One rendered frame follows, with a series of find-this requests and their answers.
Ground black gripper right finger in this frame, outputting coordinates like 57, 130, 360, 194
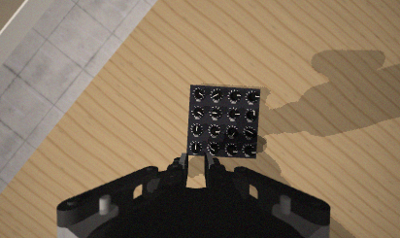
204, 153, 330, 238

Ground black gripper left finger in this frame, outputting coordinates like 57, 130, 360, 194
56, 153, 188, 238

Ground black knob box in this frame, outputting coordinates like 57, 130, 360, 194
186, 85, 260, 158

